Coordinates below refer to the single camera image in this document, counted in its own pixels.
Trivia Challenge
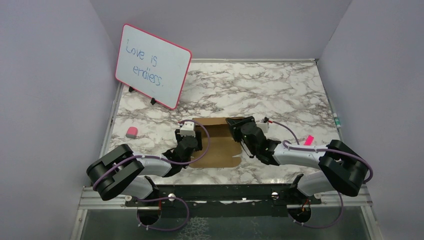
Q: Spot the brown cardboard box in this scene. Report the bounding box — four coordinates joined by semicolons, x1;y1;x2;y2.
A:
189;117;242;168

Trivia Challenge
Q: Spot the purple cable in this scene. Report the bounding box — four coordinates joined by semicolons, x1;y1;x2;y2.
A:
264;119;375;229
92;119;212;232

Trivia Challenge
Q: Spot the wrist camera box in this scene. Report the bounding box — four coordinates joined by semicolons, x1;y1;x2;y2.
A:
256;117;270;134
179;121;196;137

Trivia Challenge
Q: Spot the white board with pink frame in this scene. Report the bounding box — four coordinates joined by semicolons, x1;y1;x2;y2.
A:
115;24;192;110

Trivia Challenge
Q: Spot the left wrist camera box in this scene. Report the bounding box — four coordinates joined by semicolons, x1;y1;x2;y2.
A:
179;121;196;137

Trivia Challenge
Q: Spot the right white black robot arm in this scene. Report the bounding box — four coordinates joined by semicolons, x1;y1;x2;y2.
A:
225;116;374;204

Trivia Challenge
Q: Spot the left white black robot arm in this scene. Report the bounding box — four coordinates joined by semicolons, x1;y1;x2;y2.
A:
86;129;203;206

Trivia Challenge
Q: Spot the pink eraser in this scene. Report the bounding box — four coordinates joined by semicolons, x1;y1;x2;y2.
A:
125;126;138;139

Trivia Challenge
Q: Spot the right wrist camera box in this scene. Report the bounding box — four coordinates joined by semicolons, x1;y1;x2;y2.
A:
256;117;270;134

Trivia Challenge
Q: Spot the green capped marker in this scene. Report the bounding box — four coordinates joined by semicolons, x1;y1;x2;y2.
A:
332;112;341;129

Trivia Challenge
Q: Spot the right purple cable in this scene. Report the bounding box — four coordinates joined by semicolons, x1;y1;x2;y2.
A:
264;119;375;229

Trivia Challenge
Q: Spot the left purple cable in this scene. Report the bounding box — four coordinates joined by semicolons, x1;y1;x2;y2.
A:
92;119;212;232

